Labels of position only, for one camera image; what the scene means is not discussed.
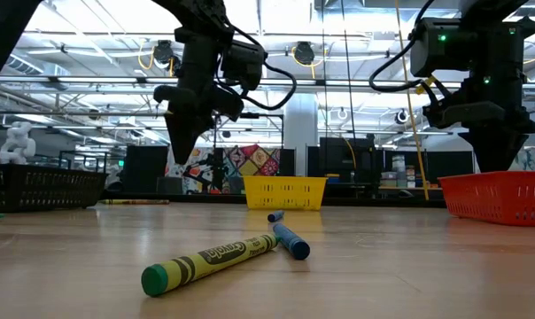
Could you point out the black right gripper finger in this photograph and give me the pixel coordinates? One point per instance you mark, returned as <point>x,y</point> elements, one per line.
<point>511,148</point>
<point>478,148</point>

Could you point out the red plastic basket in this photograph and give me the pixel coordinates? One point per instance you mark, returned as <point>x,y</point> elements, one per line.
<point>502,199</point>

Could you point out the wide black panel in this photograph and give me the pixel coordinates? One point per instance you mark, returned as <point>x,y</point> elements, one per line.
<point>449,164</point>

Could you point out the black metal stand frame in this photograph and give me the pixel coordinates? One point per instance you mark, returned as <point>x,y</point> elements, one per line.
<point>267,115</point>

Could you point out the black background robot arm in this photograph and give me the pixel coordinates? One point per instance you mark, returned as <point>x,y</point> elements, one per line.
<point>205,170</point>

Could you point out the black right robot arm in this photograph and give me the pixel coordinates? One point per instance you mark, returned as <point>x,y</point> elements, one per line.
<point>493,9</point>

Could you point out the long ceiling light bar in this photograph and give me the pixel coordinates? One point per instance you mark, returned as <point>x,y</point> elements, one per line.
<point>117,80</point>

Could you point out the colourful patterned quilt panel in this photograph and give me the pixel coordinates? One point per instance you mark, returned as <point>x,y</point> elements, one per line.
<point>250,161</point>

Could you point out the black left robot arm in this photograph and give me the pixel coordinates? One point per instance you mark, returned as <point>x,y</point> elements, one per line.
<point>2,44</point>

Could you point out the stacked storage boxes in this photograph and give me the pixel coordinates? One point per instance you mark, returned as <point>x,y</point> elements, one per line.
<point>398,170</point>

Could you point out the small ceiling reel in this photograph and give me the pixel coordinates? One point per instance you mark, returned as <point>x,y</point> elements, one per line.
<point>400,116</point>

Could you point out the white pillar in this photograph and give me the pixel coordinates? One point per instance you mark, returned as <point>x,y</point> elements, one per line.
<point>300,133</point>

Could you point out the blue yellow bin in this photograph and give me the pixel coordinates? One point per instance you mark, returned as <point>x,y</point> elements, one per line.
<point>332,178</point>

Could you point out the black plastic basket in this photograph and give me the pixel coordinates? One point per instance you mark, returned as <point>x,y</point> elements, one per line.
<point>37,190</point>

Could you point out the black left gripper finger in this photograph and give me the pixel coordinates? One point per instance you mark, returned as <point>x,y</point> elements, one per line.
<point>201,130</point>
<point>179,133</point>

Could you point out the black metal railing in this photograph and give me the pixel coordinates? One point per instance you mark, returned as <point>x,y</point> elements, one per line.
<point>83,153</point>

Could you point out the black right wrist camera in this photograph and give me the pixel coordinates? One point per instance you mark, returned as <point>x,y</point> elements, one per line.
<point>440,49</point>

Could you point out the yellow plastic basket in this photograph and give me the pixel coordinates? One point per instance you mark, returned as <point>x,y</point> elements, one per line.
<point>285,193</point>

